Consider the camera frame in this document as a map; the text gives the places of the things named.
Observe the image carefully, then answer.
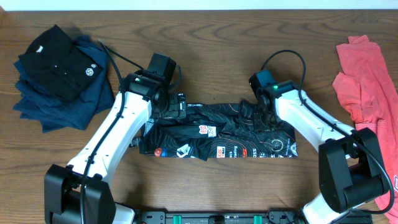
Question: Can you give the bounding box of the black orange patterned jersey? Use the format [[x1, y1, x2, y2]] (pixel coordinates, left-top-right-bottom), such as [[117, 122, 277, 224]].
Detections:
[[129, 100, 298, 161]]

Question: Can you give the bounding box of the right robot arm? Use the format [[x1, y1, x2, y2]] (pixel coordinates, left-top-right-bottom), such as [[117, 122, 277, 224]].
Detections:
[[249, 78, 394, 223]]

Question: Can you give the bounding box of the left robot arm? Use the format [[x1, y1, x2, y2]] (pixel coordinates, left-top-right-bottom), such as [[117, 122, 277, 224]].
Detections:
[[44, 70, 186, 224]]

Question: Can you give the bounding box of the red shirt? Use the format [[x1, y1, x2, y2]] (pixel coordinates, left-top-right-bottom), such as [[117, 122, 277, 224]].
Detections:
[[331, 34, 398, 223]]

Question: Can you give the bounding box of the folded navy blue shirt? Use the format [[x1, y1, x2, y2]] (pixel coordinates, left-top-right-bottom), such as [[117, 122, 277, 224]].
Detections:
[[14, 35, 114, 133]]

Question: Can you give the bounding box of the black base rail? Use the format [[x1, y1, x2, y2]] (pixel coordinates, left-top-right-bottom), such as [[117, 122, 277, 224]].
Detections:
[[133, 208, 374, 224]]

